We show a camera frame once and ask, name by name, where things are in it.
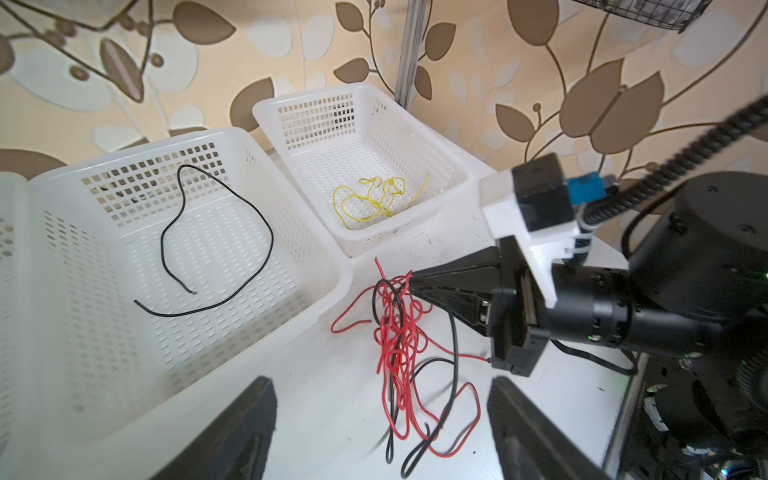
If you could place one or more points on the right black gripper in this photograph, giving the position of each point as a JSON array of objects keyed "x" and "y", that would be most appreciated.
[{"x": 498, "y": 282}]

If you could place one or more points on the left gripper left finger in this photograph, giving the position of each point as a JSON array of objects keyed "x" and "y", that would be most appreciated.
[{"x": 236, "y": 444}]

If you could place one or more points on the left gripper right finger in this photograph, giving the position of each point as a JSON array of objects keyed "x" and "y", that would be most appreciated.
[{"x": 528, "y": 444}]

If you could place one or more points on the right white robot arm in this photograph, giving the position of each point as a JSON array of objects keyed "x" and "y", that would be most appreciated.
[{"x": 671, "y": 271}]

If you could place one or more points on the right white plastic basket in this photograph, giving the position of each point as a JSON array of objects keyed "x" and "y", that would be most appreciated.
[{"x": 368, "y": 168}]

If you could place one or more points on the white plastic basket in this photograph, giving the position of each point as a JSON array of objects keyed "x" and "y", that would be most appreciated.
[
  {"x": 368, "y": 168},
  {"x": 17, "y": 361},
  {"x": 163, "y": 277}
]

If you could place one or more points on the middle white plastic basket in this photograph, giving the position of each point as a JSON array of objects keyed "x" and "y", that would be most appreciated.
[{"x": 163, "y": 277}]

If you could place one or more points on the left white plastic basket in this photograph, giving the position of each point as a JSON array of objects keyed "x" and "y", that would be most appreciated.
[{"x": 17, "y": 361}]

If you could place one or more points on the right black wire basket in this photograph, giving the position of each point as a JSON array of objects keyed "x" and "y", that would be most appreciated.
[{"x": 674, "y": 15}]

